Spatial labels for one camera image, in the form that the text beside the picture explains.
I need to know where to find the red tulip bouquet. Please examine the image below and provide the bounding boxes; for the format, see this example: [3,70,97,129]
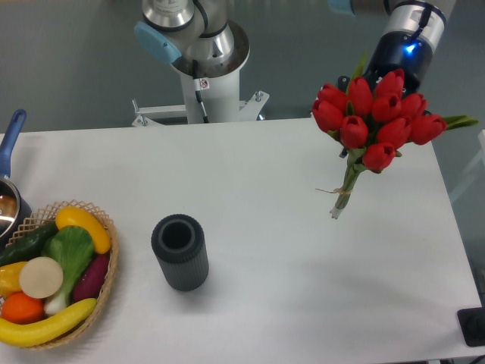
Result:
[311,57,478,219]

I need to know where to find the green lettuce leaf vegetable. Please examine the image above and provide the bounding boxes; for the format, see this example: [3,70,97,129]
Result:
[41,226,94,316]

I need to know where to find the woven wicker basket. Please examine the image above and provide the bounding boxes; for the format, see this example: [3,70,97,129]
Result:
[1,200,119,349]

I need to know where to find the beige round disc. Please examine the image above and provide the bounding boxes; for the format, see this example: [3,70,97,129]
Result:
[19,256,64,299]

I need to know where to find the yellow banana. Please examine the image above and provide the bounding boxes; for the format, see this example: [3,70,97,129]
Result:
[1,298,97,347]

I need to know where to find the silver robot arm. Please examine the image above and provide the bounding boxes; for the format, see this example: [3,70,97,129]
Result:
[328,0,455,97]

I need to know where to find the dark green cucumber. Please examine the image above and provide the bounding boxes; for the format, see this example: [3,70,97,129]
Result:
[1,221,58,266]

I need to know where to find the dark grey ribbed vase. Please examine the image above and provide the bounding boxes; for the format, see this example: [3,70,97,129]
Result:
[151,214,209,292]

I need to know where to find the blue-handled steel saucepan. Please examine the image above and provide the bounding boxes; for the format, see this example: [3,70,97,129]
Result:
[1,109,32,251]

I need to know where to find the black device at table edge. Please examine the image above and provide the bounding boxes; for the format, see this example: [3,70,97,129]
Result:
[457,307,484,347]

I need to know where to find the yellow bell pepper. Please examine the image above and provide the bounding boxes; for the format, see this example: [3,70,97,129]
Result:
[0,262,27,297]

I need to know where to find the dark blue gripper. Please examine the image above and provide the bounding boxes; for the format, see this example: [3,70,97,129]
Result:
[337,31,433,115]

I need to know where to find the orange fruit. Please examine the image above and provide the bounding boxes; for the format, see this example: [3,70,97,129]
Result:
[1,292,44,325]

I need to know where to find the purple sweet potato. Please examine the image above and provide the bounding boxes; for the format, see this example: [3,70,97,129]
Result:
[72,254,109,303]

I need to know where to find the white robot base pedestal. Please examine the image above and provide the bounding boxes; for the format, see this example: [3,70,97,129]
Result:
[134,1,269,124]

